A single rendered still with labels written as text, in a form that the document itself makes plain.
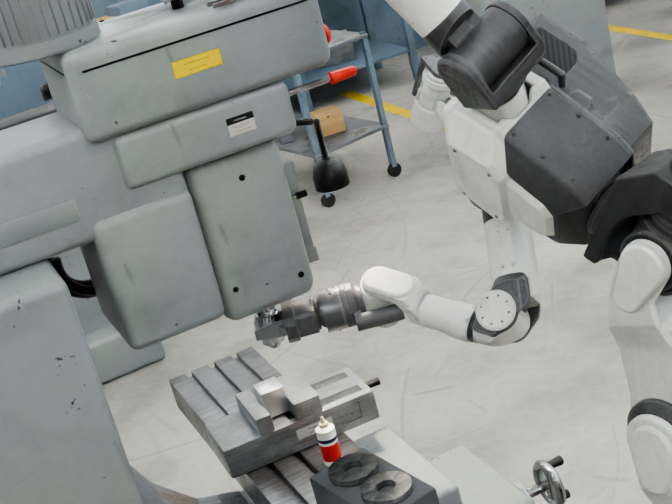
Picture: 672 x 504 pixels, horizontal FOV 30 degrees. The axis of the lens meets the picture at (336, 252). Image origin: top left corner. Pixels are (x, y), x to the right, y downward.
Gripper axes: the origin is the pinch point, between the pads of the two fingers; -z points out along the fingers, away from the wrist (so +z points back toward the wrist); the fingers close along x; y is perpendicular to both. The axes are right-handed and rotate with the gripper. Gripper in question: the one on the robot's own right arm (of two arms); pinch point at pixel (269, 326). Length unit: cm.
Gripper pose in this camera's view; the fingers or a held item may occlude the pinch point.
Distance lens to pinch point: 249.9
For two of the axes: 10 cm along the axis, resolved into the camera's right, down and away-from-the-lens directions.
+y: 2.4, 9.0, 3.6
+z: 9.7, -2.6, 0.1
